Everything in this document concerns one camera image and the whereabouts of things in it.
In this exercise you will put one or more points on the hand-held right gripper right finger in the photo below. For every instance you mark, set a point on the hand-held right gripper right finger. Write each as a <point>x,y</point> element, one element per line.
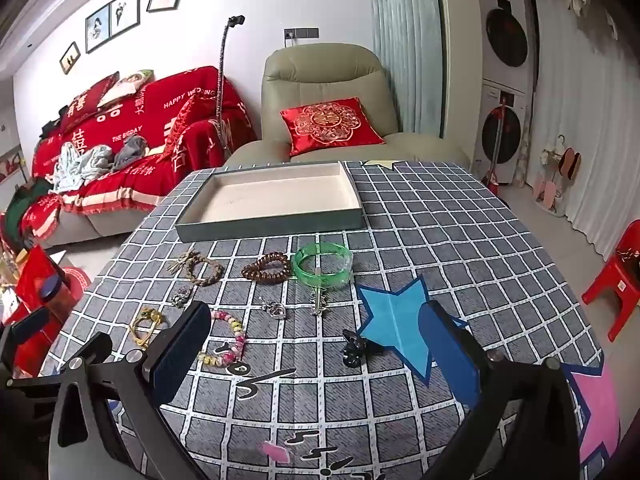
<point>450,355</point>

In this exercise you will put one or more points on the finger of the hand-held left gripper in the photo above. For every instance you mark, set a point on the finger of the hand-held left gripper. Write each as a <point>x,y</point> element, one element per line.
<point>30,324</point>
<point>53,290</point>

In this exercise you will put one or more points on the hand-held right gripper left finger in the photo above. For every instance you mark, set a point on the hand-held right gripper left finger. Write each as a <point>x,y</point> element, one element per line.
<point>182,355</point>

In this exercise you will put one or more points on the black hair claw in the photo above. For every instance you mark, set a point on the black hair claw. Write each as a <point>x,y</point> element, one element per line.
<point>354,350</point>

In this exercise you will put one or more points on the silver heart pendant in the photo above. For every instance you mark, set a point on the silver heart pendant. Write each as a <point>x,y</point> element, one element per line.
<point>276,309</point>

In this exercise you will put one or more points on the silver hair clip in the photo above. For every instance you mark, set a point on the silver hair clip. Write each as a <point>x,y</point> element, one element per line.
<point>318,302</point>

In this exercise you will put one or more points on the green translucent bangle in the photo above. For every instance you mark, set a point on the green translucent bangle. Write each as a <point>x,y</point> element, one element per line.
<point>300,265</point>

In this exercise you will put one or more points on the grey jewelry tray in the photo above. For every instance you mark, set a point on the grey jewelry tray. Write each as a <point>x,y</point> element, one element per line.
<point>280,195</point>

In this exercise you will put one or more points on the red gift box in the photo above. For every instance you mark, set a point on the red gift box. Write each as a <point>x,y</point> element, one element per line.
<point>37,280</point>

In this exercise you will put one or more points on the grey checked tablecloth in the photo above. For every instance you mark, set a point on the grey checked tablecloth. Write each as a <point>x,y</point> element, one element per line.
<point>450,240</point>

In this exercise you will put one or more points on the pile of grey clothes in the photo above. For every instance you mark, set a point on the pile of grey clothes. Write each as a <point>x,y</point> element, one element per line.
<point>85,162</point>

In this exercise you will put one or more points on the red plastic stool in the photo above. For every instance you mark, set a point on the red plastic stool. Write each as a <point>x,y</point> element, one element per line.
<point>617,275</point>

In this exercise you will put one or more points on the red mop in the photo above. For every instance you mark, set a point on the red mop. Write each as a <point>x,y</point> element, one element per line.
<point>496,160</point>

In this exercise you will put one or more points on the sofa with red blanket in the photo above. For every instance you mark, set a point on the sofa with red blanket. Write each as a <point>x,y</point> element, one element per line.
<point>150,110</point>

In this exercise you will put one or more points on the slipper rack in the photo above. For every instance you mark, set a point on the slipper rack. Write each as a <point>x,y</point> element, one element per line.
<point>557,175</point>

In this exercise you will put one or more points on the red fringed pillow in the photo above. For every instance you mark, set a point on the red fringed pillow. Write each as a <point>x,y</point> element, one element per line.
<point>187,120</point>

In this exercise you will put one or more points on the white washing machine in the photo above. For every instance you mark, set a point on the white washing machine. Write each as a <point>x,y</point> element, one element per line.
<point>500,130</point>
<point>506,35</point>

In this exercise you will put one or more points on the small framed photo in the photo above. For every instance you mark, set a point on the small framed photo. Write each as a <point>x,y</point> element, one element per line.
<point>69,57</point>

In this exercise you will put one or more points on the red embroidered cushion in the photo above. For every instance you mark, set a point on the red embroidered cushion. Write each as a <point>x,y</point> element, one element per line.
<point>330,125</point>

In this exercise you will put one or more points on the gooseneck phone stand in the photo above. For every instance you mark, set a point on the gooseneck phone stand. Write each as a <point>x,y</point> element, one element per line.
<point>221,85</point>

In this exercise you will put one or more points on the large framed photo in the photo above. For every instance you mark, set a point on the large framed photo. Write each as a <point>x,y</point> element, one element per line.
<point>112,17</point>

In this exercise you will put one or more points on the white sheer curtain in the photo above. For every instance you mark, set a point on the white sheer curtain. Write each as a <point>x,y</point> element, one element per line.
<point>590,110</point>

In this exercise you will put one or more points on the beige recliner armchair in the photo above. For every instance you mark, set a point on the beige recliner armchair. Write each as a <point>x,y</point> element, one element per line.
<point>325,75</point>

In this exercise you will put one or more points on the pale green curtain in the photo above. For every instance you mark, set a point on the pale green curtain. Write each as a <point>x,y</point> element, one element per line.
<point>405,45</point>

